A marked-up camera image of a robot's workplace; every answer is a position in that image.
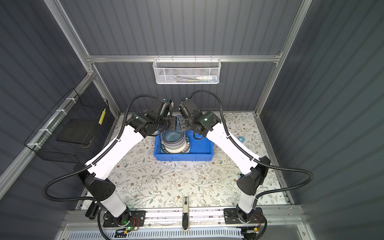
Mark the grey blue bowl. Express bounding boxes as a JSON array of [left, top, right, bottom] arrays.
[[161, 131, 186, 145]]

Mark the clear blue plastic cup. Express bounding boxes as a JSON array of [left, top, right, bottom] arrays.
[[175, 115, 183, 132]]

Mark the green rim lettered plate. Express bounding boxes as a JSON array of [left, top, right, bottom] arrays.
[[161, 142, 191, 154]]

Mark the purple bowl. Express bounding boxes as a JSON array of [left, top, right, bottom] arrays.
[[162, 141, 187, 150]]

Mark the light green bowl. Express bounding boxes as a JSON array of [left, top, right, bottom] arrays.
[[162, 148, 190, 155]]

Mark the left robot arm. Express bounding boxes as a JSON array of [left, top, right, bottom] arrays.
[[80, 95, 175, 227]]

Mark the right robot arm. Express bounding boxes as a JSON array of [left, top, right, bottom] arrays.
[[178, 98, 271, 223]]

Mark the blue plastic bin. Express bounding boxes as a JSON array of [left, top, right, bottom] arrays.
[[154, 131, 214, 162]]

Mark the yellow tag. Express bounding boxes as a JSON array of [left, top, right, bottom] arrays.
[[98, 109, 106, 125]]

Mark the black pad in basket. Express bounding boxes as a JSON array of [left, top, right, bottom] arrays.
[[56, 119, 97, 146]]

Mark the black white handheld device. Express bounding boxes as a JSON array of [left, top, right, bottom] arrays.
[[182, 196, 190, 232]]

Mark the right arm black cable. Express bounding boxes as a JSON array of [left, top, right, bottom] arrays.
[[187, 89, 314, 240]]

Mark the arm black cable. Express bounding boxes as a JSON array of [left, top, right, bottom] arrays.
[[42, 94, 163, 240], [187, 89, 314, 240]]

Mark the white wire mesh basket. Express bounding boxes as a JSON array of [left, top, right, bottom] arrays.
[[153, 58, 222, 85]]

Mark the black wire basket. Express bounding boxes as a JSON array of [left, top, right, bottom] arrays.
[[25, 85, 115, 164]]

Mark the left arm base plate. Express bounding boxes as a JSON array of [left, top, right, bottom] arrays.
[[103, 211, 147, 229]]

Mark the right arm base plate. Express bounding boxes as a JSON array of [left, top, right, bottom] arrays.
[[224, 207, 267, 225]]

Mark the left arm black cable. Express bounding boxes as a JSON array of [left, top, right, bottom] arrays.
[[42, 94, 163, 240]]

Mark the black clamp handle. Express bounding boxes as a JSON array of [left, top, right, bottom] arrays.
[[85, 202, 99, 220]]

